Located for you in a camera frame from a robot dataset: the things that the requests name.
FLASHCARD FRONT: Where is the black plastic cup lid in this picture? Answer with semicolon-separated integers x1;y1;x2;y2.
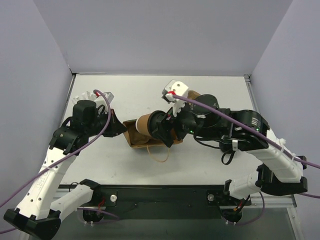
147;110;166;140

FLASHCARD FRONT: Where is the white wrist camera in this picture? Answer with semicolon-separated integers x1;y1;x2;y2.
94;91;114;107
162;79;189;117

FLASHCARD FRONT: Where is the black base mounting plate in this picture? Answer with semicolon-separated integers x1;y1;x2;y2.
84;185;251;221

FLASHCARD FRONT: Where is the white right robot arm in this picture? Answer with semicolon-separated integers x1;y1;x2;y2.
147;94;308;204

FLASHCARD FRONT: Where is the brown paper coffee cup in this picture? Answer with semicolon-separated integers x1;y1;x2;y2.
135;113;151;137

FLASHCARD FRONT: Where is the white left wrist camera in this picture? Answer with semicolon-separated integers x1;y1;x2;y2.
94;91;114;107

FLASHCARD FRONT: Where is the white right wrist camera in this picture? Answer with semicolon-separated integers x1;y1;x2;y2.
162;79;189;117

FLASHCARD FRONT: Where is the aluminium frame rail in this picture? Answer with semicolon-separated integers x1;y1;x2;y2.
249;193;297;208

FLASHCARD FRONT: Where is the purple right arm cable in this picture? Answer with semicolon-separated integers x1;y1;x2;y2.
172;93;320;169

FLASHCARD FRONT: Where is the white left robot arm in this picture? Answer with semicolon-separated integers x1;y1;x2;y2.
3;96;126;240

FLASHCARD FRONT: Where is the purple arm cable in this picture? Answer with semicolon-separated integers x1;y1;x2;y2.
172;93;320;169
0;89;112;208

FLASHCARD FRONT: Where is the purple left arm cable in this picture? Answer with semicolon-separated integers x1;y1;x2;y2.
0;89;112;208

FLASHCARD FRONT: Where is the green paper bag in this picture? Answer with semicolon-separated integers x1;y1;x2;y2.
122;119;171;163

